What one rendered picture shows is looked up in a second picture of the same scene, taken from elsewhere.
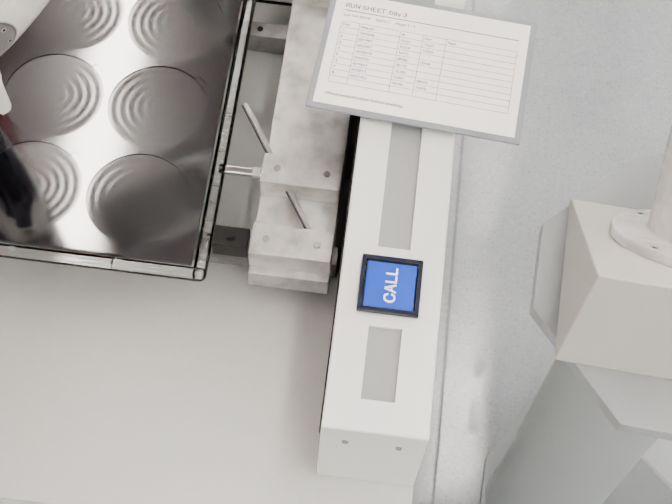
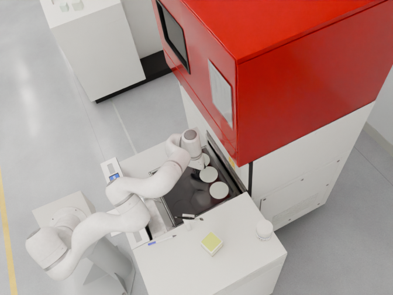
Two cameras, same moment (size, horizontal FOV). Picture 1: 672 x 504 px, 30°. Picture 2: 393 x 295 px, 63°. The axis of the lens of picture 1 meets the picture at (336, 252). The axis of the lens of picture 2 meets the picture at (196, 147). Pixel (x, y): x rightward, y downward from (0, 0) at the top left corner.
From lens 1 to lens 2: 1.60 m
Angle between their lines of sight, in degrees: 61
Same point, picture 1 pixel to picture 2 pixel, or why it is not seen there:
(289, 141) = (150, 203)
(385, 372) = (110, 168)
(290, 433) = (129, 171)
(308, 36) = (159, 225)
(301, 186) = not seen: hidden behind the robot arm
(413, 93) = not seen: hidden behind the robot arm
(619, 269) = (78, 196)
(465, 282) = not seen: outside the picture
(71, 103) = (188, 184)
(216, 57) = (171, 206)
